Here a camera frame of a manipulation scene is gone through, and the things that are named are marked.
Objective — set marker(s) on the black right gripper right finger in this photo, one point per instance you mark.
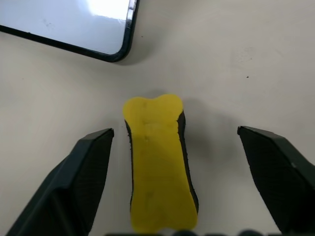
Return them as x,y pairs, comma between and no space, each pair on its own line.
278,179

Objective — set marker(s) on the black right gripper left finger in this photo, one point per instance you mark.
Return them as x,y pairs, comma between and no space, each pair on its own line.
66,186

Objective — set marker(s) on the yellow bone-shaped whiteboard eraser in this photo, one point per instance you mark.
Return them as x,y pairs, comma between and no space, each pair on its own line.
160,167

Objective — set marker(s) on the black-framed whiteboard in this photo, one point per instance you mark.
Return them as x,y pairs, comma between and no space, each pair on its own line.
61,24

